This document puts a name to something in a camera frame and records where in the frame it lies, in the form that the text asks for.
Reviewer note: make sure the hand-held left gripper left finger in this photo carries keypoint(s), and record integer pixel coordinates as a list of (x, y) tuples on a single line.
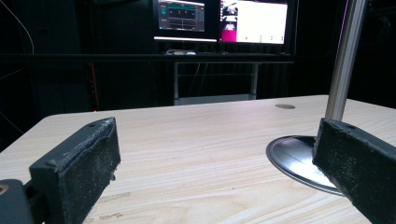
[(77, 168)]

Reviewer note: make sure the monitor with white screen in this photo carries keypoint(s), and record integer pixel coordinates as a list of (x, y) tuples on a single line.
[(255, 20)]

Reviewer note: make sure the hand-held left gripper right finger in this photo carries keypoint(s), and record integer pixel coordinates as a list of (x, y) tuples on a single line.
[(358, 161)]

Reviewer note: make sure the metal stand with round base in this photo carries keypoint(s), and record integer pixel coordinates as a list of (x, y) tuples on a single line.
[(345, 62)]

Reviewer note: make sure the round grey table grommet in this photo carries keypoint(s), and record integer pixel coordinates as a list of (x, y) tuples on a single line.
[(285, 106)]

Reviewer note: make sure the monitor with dark screen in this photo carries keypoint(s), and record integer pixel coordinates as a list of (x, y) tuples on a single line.
[(183, 18)]

